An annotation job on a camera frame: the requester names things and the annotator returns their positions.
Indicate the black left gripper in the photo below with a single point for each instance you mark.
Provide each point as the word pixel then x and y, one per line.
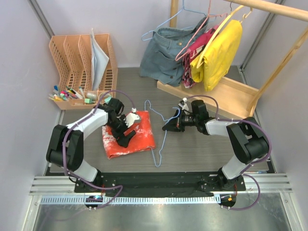
pixel 122 140

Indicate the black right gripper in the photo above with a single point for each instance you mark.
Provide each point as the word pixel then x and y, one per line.
pixel 176 123

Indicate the orange tie-dye trousers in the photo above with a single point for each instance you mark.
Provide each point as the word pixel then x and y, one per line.
pixel 143 140

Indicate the blue wire hanger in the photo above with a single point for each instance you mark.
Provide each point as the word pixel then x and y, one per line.
pixel 159 134
pixel 172 20

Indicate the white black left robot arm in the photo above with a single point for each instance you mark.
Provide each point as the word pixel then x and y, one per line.
pixel 66 147

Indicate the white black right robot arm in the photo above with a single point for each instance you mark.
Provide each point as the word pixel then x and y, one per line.
pixel 249 142

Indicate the yellow wooden hanger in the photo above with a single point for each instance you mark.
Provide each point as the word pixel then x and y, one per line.
pixel 216 36

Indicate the wooden clothes rack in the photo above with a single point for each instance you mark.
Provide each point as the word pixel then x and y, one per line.
pixel 231 98

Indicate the yellow garment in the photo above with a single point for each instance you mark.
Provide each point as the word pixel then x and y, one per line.
pixel 219 56

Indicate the orange plastic file organizer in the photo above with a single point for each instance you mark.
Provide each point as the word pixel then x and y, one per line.
pixel 72 57

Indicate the blue denim shorts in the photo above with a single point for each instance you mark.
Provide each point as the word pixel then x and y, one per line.
pixel 159 62

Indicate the bunch of coloured pens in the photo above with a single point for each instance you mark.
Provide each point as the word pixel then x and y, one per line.
pixel 67 96

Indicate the white papers in organizer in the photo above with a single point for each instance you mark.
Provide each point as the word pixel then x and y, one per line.
pixel 99 61

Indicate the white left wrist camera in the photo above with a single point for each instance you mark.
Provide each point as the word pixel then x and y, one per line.
pixel 132 118

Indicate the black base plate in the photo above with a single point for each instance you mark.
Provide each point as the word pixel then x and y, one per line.
pixel 170 184

